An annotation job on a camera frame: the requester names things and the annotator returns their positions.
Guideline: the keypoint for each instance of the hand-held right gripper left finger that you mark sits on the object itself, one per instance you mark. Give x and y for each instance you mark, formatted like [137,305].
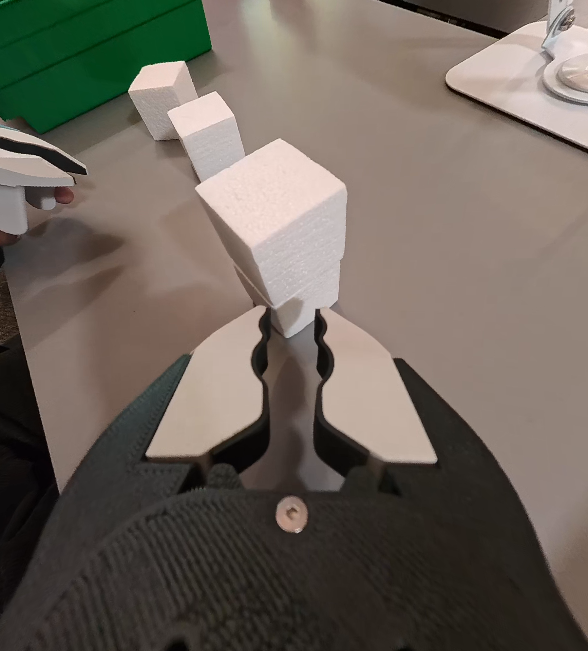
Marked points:
[212,402]

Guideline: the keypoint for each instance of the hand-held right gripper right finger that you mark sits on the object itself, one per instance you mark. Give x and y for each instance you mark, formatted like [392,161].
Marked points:
[375,402]

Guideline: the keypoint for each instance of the white foam cube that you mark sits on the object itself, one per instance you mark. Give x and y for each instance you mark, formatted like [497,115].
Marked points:
[273,203]
[156,107]
[207,137]
[286,320]

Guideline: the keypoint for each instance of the grey desk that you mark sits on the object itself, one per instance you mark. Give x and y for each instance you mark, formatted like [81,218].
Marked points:
[451,254]

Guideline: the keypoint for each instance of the green plastic bin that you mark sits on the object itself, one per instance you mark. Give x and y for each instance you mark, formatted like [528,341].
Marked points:
[70,51]

